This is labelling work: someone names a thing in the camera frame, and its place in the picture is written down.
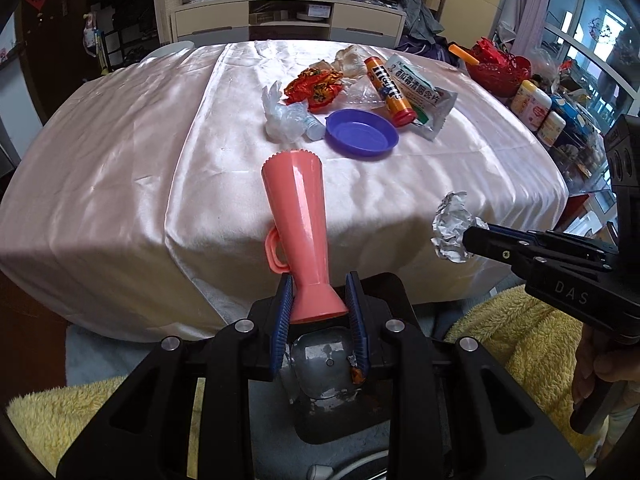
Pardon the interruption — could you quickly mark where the pink satin tablecloth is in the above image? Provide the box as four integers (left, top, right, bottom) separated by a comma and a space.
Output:
0, 40, 571, 343

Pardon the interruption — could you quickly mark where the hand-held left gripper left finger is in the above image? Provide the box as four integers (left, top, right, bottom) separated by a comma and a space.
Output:
56, 274, 301, 480

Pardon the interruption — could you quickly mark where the person's right hand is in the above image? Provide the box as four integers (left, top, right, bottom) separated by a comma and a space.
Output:
571, 329, 640, 411

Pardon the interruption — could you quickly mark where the red plastic basket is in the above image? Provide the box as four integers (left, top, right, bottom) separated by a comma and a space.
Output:
465, 37, 533, 98

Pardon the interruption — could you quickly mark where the black shoe rack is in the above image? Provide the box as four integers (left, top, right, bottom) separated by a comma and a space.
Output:
82, 10, 157, 77

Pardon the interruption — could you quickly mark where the yellow fluffy blanket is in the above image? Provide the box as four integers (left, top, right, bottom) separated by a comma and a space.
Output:
5, 285, 618, 480

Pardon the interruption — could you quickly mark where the clear plastic wrap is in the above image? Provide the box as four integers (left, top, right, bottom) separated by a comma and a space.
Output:
345, 77, 386, 111

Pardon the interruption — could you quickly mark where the orange stick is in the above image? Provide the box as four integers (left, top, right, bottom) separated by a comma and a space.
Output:
448, 44, 481, 65

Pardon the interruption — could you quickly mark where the white tissue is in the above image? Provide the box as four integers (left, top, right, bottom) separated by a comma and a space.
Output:
309, 44, 371, 80

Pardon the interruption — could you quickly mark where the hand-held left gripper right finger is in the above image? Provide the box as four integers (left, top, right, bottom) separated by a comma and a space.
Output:
344, 271, 586, 480

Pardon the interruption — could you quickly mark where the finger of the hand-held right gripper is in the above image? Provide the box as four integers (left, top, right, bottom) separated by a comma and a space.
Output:
487, 223, 620, 259
462, 225, 615, 287

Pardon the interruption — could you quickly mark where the purple plastic plate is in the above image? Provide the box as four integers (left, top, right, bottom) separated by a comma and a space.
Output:
324, 108, 401, 162

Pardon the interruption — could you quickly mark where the orange candy tube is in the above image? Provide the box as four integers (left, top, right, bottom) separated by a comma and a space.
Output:
363, 56, 417, 127

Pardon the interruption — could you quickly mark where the small white canister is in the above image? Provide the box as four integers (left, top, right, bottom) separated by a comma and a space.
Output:
537, 110, 568, 148

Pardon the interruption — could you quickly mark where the silver foil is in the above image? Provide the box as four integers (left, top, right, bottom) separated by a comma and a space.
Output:
431, 191, 490, 263

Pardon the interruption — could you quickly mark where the grey garment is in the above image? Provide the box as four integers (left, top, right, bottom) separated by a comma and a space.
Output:
399, 0, 451, 56

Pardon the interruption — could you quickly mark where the white plastic stool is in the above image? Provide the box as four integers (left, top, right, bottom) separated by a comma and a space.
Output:
142, 40, 195, 63

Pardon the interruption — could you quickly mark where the white cable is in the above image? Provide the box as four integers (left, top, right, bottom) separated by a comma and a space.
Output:
306, 455, 396, 480

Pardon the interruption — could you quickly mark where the pink plastic cup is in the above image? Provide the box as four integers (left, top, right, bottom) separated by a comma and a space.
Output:
261, 150, 348, 325

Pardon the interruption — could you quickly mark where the white canister yellow lid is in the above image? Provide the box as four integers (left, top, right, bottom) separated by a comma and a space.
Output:
511, 80, 553, 128

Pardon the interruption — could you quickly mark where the crushed clear plastic bottle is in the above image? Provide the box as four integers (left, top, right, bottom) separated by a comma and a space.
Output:
261, 85, 328, 142

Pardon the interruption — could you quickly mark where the red orange snack wrapper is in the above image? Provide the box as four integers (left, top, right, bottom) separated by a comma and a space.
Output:
284, 67, 346, 113

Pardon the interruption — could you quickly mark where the dark brown door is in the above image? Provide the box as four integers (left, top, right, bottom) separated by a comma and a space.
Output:
15, 0, 156, 91

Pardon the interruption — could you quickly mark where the beige tv cabinet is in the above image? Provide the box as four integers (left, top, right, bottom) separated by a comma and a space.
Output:
170, 0, 407, 51

